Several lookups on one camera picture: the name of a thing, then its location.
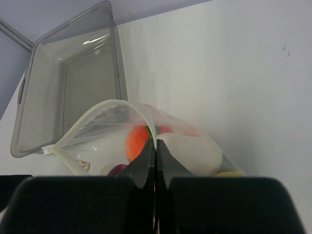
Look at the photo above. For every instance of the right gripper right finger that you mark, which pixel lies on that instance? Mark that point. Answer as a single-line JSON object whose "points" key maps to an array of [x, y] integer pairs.
{"points": [[188, 204]]}

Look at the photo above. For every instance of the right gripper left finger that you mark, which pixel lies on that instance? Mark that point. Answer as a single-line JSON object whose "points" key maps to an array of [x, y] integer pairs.
{"points": [[120, 204]]}

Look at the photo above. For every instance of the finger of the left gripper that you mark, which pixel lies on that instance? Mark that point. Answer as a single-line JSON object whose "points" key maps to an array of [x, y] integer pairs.
{"points": [[8, 184]]}

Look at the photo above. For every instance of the purple white-dotted toy food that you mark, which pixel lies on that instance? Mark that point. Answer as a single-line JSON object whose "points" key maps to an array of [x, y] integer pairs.
{"points": [[117, 169]]}

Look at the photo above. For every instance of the yellow white-dotted toy food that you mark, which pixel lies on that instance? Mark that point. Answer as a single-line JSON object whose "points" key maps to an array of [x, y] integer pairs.
{"points": [[229, 174]]}

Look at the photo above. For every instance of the white toy food piece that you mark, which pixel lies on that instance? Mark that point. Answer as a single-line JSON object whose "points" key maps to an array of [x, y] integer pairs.
{"points": [[199, 154]]}

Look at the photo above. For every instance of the orange toy fruit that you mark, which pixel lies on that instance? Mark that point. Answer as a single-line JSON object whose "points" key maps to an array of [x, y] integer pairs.
{"points": [[136, 140]]}

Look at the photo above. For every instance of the clear zip top bag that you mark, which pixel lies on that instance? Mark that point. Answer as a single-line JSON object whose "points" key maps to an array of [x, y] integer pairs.
{"points": [[112, 134]]}

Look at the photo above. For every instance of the clear grey plastic bin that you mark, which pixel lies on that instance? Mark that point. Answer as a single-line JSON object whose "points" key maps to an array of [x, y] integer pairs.
{"points": [[71, 69]]}

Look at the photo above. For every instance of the left aluminium frame post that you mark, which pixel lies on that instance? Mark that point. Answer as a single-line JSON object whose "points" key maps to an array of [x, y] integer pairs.
{"points": [[15, 35]]}

